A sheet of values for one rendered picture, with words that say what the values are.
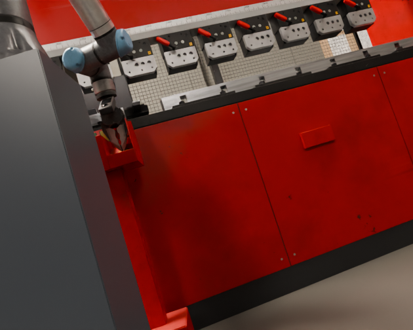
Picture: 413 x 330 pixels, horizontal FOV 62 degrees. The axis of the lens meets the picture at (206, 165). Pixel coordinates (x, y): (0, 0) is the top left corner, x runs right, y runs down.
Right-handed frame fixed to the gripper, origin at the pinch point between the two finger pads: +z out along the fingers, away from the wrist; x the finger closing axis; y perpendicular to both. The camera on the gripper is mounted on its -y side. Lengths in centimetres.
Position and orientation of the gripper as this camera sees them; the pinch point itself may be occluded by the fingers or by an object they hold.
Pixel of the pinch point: (121, 147)
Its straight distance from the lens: 124.5
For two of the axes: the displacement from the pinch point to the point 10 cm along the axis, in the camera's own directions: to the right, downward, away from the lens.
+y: -0.7, 0.3, 10.0
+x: -9.5, 3.0, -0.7
